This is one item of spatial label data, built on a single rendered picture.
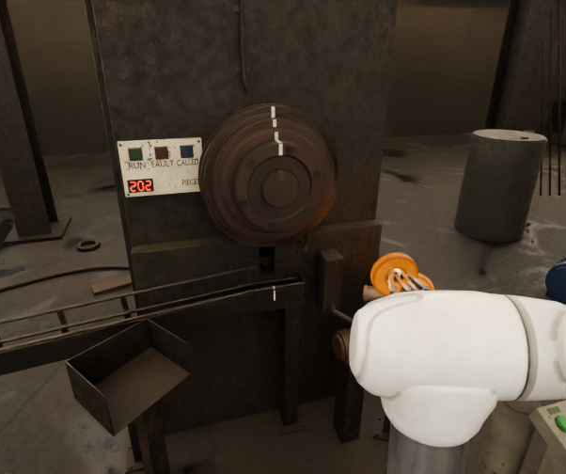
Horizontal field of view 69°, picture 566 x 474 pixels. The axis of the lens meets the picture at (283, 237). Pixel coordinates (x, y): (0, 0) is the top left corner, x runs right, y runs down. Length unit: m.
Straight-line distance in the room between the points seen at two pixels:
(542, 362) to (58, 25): 7.30
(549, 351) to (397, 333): 0.17
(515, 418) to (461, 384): 0.99
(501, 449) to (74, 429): 1.68
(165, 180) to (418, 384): 1.11
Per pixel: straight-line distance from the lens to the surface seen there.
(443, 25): 9.05
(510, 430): 1.55
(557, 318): 0.58
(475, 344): 0.52
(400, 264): 1.38
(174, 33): 1.40
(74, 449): 2.09
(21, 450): 2.18
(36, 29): 7.52
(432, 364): 0.51
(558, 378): 0.57
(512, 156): 3.81
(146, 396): 1.32
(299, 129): 1.32
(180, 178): 1.43
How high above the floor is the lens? 1.49
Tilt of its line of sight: 24 degrees down
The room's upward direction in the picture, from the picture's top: straight up
